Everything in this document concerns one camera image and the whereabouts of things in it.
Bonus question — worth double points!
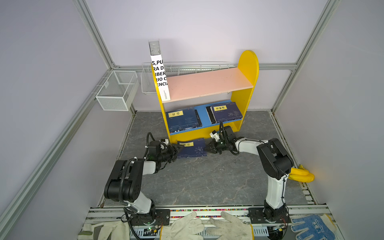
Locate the white work glove centre left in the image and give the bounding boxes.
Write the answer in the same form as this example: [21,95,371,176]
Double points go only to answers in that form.
[160,212,205,240]

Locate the dark blue book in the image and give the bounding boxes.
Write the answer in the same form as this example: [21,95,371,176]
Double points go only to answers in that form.
[178,138,207,159]

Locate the white work glove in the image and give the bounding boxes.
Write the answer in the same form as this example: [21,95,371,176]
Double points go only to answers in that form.
[160,212,205,240]
[206,211,254,240]

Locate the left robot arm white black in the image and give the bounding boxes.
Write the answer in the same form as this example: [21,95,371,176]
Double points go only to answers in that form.
[104,132,185,221]

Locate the white wire rack rear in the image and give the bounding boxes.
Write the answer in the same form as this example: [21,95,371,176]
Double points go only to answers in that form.
[141,62,237,95]

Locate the white work glove centre right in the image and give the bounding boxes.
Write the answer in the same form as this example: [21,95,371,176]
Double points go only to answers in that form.
[206,211,254,240]

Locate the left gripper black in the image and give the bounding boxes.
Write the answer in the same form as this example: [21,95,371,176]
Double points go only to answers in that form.
[157,143,184,164]

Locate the white glove far left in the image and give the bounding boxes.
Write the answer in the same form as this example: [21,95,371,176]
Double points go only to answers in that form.
[78,221,130,240]

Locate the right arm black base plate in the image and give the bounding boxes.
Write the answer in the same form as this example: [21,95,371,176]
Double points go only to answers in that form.
[247,207,291,224]

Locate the white mesh basket left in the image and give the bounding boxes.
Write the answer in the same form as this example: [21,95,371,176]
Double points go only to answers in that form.
[96,71,140,112]

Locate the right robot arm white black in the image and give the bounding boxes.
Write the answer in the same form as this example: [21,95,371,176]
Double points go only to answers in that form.
[204,123,294,223]

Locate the white book black lettering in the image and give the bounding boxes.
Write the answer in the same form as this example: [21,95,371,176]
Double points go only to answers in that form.
[149,41,171,102]

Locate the blue book yellow label top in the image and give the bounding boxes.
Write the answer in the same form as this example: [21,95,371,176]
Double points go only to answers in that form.
[210,102,243,123]

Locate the blue dotted glove right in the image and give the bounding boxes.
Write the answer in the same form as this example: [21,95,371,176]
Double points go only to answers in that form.
[291,214,336,240]

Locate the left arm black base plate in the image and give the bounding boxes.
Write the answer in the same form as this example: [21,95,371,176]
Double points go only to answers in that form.
[130,208,171,226]

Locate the yellow bananas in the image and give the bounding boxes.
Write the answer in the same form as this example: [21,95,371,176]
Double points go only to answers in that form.
[289,165,315,183]

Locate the yellow shelf pink blue boards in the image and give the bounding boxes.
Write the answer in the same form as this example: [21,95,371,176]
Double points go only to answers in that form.
[167,50,260,144]

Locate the blue bottom book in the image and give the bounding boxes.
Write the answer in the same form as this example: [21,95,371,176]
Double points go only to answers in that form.
[166,107,203,133]

